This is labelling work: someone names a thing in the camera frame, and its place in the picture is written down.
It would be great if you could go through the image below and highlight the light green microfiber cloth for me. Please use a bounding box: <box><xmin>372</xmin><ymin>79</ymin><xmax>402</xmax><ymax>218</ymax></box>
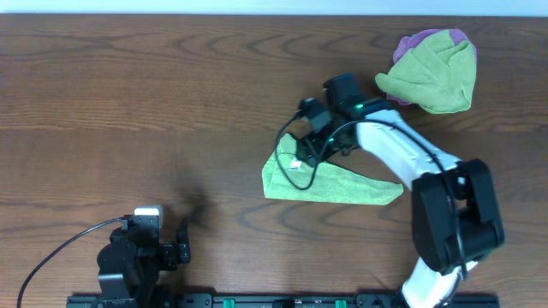
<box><xmin>261</xmin><ymin>133</ymin><xmax>403</xmax><ymax>205</ymax></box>

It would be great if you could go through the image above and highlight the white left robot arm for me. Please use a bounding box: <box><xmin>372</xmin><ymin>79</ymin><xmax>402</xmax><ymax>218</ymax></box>
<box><xmin>97</xmin><ymin>215</ymin><xmax>191</xmax><ymax>307</ymax></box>

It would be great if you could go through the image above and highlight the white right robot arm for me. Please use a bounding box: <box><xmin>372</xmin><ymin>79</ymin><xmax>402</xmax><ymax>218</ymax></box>
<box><xmin>295</xmin><ymin>74</ymin><xmax>505</xmax><ymax>307</ymax></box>

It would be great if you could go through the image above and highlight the olive green folded cloth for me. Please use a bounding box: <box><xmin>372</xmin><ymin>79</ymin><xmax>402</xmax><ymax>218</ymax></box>
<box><xmin>374</xmin><ymin>30</ymin><xmax>478</xmax><ymax>116</ymax></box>

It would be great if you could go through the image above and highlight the purple cloth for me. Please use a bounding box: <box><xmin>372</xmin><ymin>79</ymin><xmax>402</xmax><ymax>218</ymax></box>
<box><xmin>386</xmin><ymin>28</ymin><xmax>474</xmax><ymax>106</ymax></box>

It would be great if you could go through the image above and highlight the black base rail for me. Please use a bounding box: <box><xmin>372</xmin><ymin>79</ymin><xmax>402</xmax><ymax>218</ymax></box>
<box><xmin>66</xmin><ymin>293</ymin><xmax>501</xmax><ymax>308</ymax></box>

